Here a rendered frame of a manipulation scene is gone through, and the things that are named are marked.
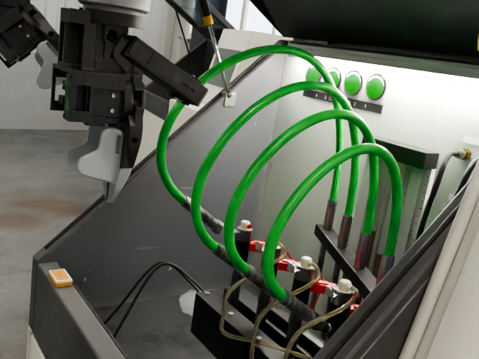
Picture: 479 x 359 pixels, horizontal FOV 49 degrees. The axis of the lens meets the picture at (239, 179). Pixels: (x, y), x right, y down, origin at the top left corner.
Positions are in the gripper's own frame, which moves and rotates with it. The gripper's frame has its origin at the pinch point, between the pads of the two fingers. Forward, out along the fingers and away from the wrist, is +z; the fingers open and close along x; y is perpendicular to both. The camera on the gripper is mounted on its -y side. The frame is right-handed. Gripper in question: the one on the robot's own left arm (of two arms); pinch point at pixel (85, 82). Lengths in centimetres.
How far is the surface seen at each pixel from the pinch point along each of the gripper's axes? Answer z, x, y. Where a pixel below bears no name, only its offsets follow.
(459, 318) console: 44, 43, -8
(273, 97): 17.4, 17.8, -16.3
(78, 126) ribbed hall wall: 33, -690, -73
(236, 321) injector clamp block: 44.0, 7.0, 7.6
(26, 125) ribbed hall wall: -10, -669, -20
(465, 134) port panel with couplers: 43, 20, -39
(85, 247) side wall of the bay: 25.2, -26.3, 17.6
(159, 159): 14.9, 9.8, 0.7
